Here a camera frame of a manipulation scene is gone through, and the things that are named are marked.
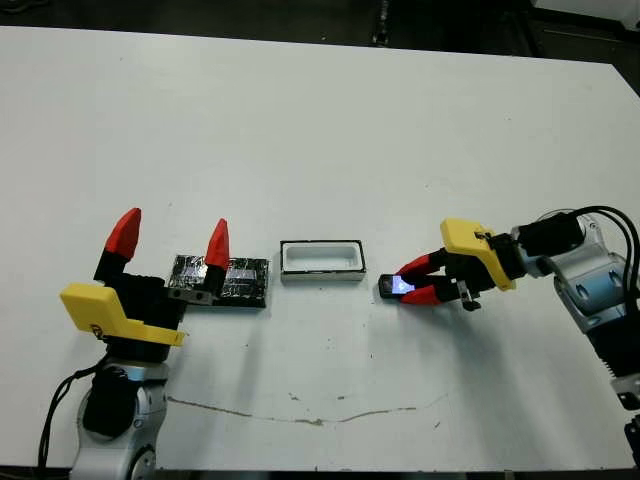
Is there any left gripper yellow mount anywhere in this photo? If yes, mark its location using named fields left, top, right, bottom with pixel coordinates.
left=59, top=207, right=231, bottom=364

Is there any right gripper yellow mount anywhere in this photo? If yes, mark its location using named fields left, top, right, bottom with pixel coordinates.
left=397, top=217, right=526, bottom=311

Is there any black slim camera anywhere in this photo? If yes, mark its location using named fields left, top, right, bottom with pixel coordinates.
left=378, top=273, right=416, bottom=300

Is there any black foil-wrapped box lid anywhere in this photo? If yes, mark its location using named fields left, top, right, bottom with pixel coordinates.
left=167, top=254, right=271, bottom=311

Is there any white cabinet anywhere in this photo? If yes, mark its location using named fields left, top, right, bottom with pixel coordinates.
left=532, top=0, right=640, bottom=29

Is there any white-lined camera box base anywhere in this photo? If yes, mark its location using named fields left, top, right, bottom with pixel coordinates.
left=279, top=238, right=365, bottom=285

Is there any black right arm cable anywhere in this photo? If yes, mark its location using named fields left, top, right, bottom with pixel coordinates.
left=569, top=203, right=640, bottom=291

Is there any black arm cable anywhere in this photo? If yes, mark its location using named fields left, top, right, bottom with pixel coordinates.
left=37, top=367, right=109, bottom=469
left=569, top=203, right=640, bottom=291

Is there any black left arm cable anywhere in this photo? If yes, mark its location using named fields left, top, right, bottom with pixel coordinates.
left=37, top=367, right=109, bottom=469

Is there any black metal frame post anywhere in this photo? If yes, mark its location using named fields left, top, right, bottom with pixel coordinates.
left=371, top=0, right=395, bottom=47

